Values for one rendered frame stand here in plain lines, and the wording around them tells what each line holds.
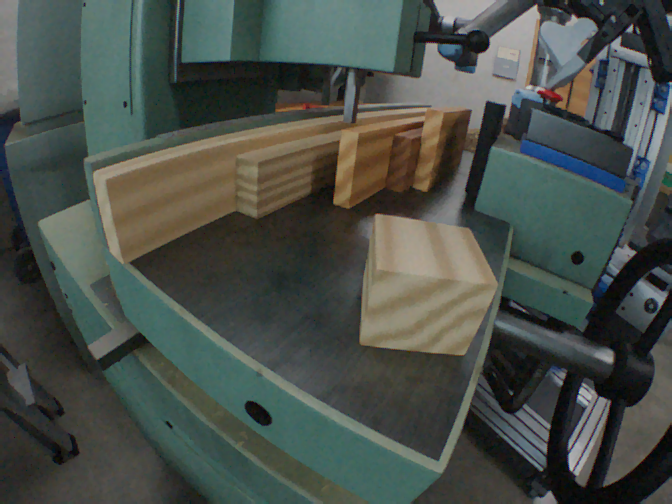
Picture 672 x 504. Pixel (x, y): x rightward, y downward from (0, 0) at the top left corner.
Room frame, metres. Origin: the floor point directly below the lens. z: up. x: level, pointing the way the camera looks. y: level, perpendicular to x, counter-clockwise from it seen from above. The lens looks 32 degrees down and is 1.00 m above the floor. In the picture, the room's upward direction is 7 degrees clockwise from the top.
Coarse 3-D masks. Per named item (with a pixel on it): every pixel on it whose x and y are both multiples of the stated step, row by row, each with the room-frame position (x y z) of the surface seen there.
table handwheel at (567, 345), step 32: (640, 256) 0.23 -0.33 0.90; (608, 288) 0.27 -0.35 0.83; (512, 320) 0.20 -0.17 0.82; (544, 320) 0.20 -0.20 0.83; (608, 320) 0.25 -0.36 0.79; (544, 352) 0.18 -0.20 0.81; (576, 352) 0.17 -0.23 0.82; (608, 352) 0.16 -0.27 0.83; (640, 352) 0.14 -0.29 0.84; (576, 384) 0.21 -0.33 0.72; (608, 384) 0.13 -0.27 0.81; (640, 384) 0.12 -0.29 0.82; (608, 416) 0.11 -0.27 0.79; (608, 448) 0.08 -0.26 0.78; (640, 480) 0.03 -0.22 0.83
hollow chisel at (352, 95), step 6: (348, 90) 0.30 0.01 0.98; (354, 90) 0.30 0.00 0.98; (348, 96) 0.30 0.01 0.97; (354, 96) 0.30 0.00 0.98; (348, 102) 0.30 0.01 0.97; (354, 102) 0.30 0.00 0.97; (348, 108) 0.30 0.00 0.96; (354, 108) 0.30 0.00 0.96; (348, 114) 0.30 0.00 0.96; (354, 114) 0.30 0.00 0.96; (348, 120) 0.30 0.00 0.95; (354, 120) 0.30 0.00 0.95
